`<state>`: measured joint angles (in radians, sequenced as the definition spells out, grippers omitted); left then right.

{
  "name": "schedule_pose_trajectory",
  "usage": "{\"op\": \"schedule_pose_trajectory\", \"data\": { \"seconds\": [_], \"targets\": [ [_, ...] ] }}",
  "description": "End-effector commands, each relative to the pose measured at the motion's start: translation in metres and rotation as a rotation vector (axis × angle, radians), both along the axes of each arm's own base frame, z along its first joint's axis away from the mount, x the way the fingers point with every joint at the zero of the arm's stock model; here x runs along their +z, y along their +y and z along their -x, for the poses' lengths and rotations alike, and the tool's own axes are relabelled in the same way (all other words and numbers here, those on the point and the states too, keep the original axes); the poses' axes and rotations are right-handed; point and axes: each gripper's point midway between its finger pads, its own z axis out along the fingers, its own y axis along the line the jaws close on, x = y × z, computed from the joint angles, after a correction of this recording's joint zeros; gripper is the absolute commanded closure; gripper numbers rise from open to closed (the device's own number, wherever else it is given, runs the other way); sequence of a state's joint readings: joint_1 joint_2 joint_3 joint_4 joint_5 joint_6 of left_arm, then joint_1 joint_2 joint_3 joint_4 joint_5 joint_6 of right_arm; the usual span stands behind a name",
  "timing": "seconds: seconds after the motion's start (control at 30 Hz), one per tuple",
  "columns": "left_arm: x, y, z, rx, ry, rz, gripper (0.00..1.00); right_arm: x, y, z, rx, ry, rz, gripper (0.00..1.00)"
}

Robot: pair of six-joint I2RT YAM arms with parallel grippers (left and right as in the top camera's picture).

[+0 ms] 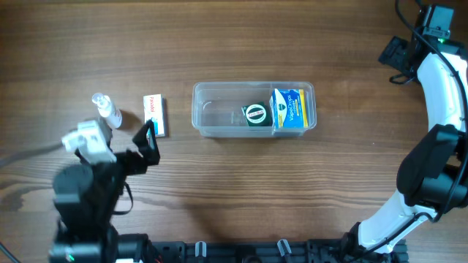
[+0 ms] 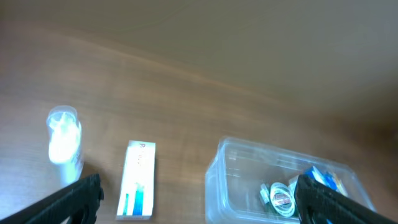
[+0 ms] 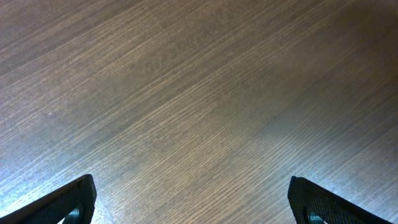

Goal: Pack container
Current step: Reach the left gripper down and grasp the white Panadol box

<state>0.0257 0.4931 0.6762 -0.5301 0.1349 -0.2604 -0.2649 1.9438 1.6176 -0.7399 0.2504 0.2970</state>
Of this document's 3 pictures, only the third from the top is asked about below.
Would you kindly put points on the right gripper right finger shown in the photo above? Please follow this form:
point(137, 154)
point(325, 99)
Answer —
point(311, 203)

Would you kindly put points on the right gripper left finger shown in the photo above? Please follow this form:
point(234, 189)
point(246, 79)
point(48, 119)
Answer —
point(72, 203)

